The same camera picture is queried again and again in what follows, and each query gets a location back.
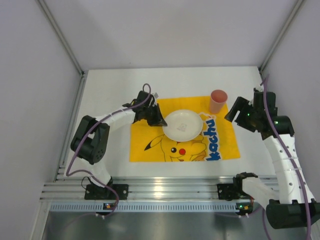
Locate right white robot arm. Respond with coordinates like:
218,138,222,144
224,89,320,229

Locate white slotted cable duct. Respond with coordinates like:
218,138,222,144
50,201,253,214

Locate left aluminium corner post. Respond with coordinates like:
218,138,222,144
37,0,85,76

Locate right aluminium corner post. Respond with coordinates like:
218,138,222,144
258,0,307,75

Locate white round plate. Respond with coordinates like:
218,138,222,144
162,109,203,142

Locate aluminium corner post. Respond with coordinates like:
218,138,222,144
258,0,307,75
37,0,85,76

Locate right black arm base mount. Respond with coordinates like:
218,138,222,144
216,183,250,201

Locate aluminium rail front frame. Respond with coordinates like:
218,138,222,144
40,176,233,202

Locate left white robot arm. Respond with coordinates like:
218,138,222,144
65,90,167,187

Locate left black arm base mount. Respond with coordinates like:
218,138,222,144
84,183,129,200

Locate pink plastic cup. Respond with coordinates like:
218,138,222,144
209,89,228,114

